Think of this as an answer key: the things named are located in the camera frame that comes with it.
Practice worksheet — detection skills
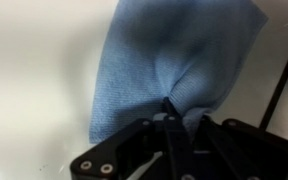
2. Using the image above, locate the blue wiping cloth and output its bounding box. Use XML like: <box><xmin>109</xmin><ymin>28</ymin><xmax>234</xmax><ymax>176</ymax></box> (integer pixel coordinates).
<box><xmin>89</xmin><ymin>0</ymin><xmax>267</xmax><ymax>143</ymax></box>

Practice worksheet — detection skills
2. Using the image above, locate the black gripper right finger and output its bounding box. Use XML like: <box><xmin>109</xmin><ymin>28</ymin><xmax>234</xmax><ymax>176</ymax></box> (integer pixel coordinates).
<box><xmin>194</xmin><ymin>116</ymin><xmax>288</xmax><ymax>180</ymax></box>

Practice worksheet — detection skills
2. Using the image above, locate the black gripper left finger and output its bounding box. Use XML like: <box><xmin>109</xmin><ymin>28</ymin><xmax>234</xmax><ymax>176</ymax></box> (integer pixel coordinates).
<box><xmin>70</xmin><ymin>98</ymin><xmax>195</xmax><ymax>180</ymax></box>

